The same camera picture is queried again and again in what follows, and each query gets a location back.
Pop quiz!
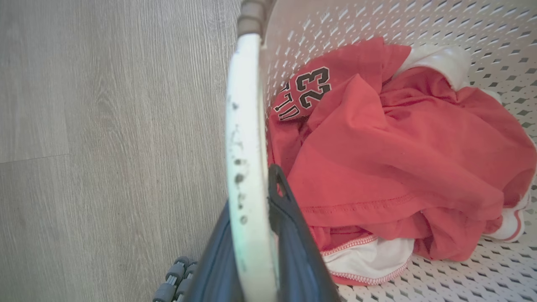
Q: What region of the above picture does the red jersey with number 23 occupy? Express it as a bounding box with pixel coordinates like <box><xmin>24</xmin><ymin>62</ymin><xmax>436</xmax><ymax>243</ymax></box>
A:
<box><xmin>267</xmin><ymin>37</ymin><xmax>537</xmax><ymax>286</ymax></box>

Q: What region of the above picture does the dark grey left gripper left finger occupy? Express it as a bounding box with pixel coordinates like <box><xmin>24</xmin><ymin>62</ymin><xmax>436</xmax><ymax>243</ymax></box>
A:
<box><xmin>183</xmin><ymin>200</ymin><xmax>245</xmax><ymax>302</ymax></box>

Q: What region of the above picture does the white perforated plastic laundry basket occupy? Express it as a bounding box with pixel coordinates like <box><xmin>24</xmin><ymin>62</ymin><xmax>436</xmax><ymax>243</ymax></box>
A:
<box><xmin>225</xmin><ymin>0</ymin><xmax>537</xmax><ymax>302</ymax></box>

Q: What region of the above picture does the white garment with red trim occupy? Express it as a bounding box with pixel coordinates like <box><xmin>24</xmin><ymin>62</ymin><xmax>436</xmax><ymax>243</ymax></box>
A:
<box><xmin>321</xmin><ymin>44</ymin><xmax>530</xmax><ymax>284</ymax></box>

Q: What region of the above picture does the grey ribbed roller wheel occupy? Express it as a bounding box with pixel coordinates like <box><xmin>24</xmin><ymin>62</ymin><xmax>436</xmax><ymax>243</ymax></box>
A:
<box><xmin>152</xmin><ymin>256</ymin><xmax>199</xmax><ymax>302</ymax></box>

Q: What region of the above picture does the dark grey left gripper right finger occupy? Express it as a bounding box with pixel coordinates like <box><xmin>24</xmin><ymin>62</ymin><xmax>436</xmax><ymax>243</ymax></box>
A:
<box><xmin>268</xmin><ymin>164</ymin><xmax>342</xmax><ymax>302</ymax></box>

